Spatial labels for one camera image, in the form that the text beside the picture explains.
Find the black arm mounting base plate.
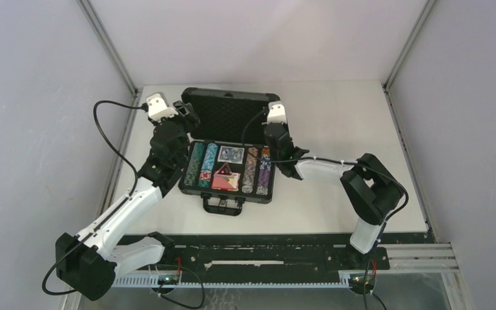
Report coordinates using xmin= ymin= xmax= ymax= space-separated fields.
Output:
xmin=92 ymin=232 xmax=435 ymax=284

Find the blue playing card deck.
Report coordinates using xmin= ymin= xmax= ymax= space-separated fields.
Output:
xmin=218 ymin=145 xmax=245 ymax=164

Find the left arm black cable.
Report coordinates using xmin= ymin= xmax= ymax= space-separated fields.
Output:
xmin=93 ymin=99 xmax=150 ymax=198

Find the red playing card deck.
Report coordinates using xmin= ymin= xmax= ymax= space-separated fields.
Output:
xmin=211 ymin=172 xmax=240 ymax=191

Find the red triangular dealer button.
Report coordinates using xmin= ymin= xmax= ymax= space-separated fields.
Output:
xmin=214 ymin=162 xmax=233 ymax=176

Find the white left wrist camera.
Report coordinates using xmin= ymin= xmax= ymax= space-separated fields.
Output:
xmin=146 ymin=92 xmax=178 ymax=123

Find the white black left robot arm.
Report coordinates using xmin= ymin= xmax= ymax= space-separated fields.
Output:
xmin=41 ymin=97 xmax=200 ymax=301

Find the light blue red chip row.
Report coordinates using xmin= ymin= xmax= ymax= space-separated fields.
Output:
xmin=198 ymin=143 xmax=218 ymax=188

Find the black poker chip case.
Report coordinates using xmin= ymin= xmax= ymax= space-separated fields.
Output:
xmin=178 ymin=87 xmax=280 ymax=216

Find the aluminium frame rail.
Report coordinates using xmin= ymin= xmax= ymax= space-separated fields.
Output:
xmin=70 ymin=244 xmax=460 ymax=274

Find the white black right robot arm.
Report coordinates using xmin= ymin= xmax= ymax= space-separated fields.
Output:
xmin=263 ymin=123 xmax=409 ymax=269

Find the blue purple poker chip row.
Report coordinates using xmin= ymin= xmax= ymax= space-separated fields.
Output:
xmin=256 ymin=148 xmax=271 ymax=196

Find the white slotted cable duct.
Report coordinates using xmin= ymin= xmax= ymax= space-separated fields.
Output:
xmin=112 ymin=274 xmax=351 ymax=289

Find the green poker chip row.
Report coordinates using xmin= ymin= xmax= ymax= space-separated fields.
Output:
xmin=183 ymin=142 xmax=205 ymax=186

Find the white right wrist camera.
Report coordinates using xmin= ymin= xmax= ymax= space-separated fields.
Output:
xmin=267 ymin=101 xmax=287 ymax=125

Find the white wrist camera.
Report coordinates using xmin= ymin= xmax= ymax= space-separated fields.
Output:
xmin=267 ymin=101 xmax=287 ymax=125
xmin=146 ymin=92 xmax=178 ymax=123

